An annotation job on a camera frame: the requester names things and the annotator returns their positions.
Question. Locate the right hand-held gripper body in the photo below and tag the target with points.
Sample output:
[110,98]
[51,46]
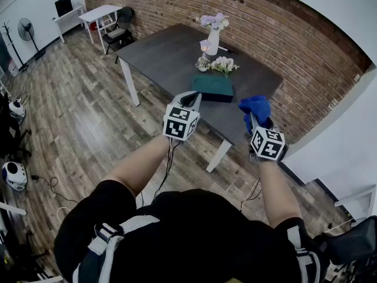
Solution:
[266,144]

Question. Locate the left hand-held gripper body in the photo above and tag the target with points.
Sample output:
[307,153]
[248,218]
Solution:
[176,128]

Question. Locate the blue cloth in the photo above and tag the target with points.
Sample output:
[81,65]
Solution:
[256,106]

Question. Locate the dark teal box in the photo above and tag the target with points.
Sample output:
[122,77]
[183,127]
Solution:
[212,87]

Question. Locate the person's left forearm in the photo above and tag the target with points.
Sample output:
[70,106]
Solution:
[138,164]

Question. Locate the person's right forearm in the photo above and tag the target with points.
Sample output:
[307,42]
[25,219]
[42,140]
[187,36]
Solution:
[278,193]

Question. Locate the white table leg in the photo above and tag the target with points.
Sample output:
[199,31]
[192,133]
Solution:
[129,81]
[219,156]

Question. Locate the white flower bouquet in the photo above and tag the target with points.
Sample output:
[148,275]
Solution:
[225,63]

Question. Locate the black pen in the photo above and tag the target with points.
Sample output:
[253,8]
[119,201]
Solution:
[228,49]

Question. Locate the white vase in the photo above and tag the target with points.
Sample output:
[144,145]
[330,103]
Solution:
[213,43]

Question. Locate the purple flower bunch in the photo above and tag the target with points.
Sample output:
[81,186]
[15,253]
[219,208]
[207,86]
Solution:
[213,21]

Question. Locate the black folding chair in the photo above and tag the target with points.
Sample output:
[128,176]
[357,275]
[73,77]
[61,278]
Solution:
[117,32]

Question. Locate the white shelf unit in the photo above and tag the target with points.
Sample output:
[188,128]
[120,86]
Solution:
[357,202]

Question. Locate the person's black shirt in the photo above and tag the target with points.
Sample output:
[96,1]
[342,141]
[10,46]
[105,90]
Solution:
[200,234]

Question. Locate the small white table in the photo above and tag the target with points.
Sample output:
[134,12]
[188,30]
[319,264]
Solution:
[100,12]

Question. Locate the black mesh chair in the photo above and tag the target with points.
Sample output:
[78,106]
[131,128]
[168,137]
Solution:
[350,243]

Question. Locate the white desk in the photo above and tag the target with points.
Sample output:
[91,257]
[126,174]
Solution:
[69,18]

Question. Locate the black monitor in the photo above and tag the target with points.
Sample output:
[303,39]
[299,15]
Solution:
[64,6]

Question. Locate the round white device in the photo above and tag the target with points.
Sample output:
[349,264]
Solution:
[14,175]
[17,109]

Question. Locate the black office chair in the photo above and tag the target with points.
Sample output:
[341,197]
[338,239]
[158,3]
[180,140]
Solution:
[10,128]

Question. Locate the black standing fan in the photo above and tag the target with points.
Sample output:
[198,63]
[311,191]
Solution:
[26,28]

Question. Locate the black coat rack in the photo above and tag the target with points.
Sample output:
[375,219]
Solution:
[13,46]

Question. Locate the white metal frame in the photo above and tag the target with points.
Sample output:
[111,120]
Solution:
[11,208]

